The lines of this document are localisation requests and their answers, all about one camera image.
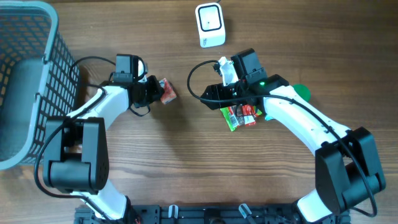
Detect red stick packet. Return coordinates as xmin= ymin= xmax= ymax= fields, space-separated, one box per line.
xmin=234 ymin=105 xmax=262 ymax=126

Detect green snack bag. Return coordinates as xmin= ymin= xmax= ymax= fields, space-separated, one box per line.
xmin=220 ymin=106 xmax=245 ymax=132

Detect red white small pouch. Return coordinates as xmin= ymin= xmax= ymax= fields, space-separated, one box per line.
xmin=159 ymin=78 xmax=177 ymax=105

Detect teal translucent packet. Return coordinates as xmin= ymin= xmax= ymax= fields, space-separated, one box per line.
xmin=265 ymin=114 xmax=274 ymax=121

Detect green lid jar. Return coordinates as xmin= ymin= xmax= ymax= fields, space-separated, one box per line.
xmin=293 ymin=84 xmax=312 ymax=102

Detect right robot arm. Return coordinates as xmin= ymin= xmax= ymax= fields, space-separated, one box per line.
xmin=198 ymin=75 xmax=386 ymax=223

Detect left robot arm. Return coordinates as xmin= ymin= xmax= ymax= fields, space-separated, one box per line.
xmin=34 ymin=75 xmax=165 ymax=223

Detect white barcode scanner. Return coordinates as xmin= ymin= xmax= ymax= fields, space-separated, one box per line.
xmin=195 ymin=2 xmax=226 ymax=48

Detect grey plastic mesh basket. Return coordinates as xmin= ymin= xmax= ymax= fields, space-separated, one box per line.
xmin=1 ymin=1 xmax=80 ymax=170

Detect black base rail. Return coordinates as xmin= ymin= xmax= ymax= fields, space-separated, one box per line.
xmin=74 ymin=203 xmax=352 ymax=224

